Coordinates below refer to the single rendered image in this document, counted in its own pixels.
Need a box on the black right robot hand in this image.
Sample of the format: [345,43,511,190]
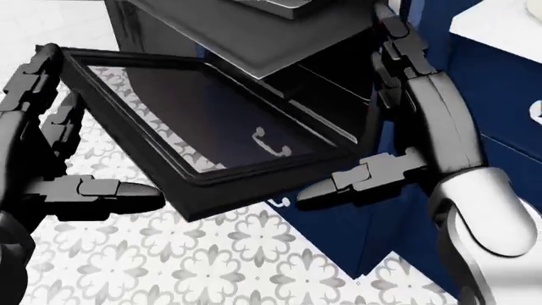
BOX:
[295,5,489,211]

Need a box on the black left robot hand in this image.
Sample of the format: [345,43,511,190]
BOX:
[0,42,164,224]

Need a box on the black oven body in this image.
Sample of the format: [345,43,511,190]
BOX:
[103,0,384,147]

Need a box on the black glass oven door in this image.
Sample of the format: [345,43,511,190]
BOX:
[58,46,374,224]

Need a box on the blue cabinet with drawers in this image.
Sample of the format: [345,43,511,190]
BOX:
[406,0,542,208]

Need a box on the blue base cabinet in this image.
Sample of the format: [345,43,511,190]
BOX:
[262,126,461,300]

